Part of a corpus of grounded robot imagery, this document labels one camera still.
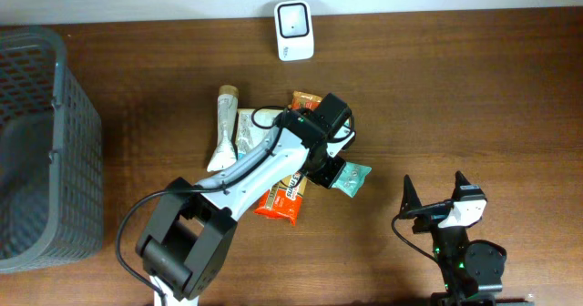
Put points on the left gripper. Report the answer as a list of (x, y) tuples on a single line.
[(332, 173)]

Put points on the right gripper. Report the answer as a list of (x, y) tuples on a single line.
[(429, 215)]

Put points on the teal wet wipes pack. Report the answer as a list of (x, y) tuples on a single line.
[(351, 178)]

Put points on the white snack bag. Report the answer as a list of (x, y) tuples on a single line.
[(252, 129)]

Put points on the orange spaghetti package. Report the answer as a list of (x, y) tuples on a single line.
[(284, 199)]

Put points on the white tube with cork cap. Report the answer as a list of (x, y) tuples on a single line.
[(224, 154)]

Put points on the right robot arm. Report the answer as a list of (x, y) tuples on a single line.
[(472, 270)]

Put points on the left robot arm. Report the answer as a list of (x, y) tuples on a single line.
[(187, 238)]

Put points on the grey plastic mesh basket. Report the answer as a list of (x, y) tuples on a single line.
[(52, 208)]

